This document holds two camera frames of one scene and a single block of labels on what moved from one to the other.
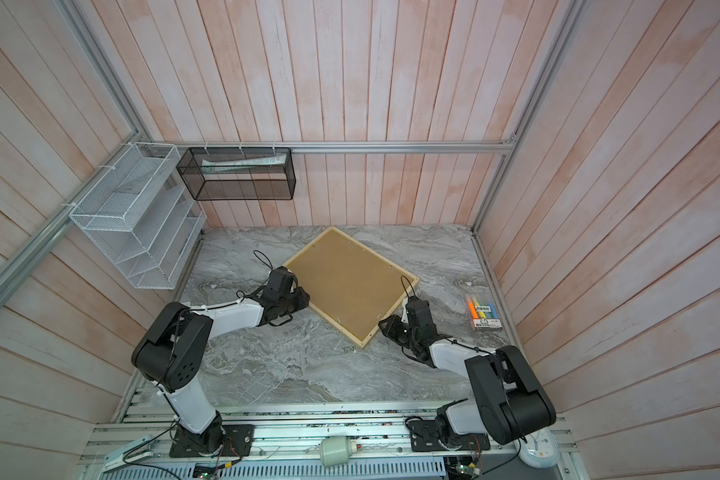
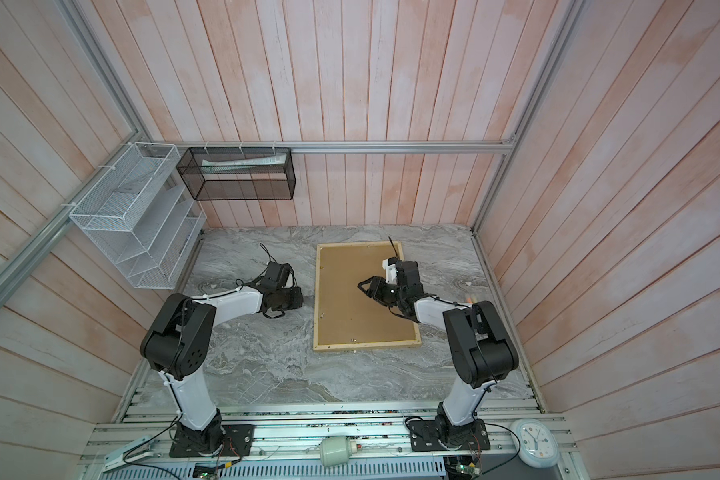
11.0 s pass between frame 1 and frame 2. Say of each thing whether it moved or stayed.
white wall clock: stayed
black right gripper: moved
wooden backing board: moved
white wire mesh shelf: stayed
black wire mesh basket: stayed
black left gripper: stayed
